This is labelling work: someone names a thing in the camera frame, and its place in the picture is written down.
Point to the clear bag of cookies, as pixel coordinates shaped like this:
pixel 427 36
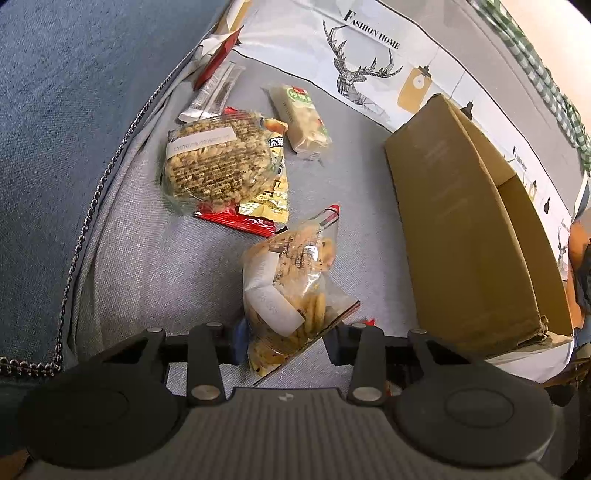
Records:
pixel 295 277

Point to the grey deer print sofa cover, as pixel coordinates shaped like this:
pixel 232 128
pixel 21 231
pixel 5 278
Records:
pixel 138 277

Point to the orange cushion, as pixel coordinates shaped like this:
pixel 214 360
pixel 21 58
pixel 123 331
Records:
pixel 579 249

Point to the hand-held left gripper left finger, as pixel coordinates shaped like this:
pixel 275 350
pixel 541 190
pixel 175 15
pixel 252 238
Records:
pixel 240 331

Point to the silver stick sachet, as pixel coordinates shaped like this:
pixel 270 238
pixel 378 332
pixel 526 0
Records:
pixel 229 87
pixel 207 90

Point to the green checked cloth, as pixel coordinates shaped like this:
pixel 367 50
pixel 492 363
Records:
pixel 535 64

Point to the round puffed grain cake packet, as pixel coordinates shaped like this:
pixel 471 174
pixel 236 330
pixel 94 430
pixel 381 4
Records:
pixel 212 157

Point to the yellow snack packet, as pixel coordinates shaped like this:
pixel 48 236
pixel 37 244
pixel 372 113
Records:
pixel 272 194

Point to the red spicy snack packet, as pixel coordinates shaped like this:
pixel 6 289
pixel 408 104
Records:
pixel 231 221

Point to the rice cracker packet green label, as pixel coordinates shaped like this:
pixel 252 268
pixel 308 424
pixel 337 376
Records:
pixel 302 120

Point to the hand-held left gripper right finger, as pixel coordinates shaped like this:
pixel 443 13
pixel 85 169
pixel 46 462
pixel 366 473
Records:
pixel 339 345

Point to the cardboard box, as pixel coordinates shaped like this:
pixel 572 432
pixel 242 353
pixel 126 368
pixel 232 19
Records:
pixel 443 207

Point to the small red sachet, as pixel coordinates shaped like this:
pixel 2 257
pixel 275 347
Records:
pixel 217 60

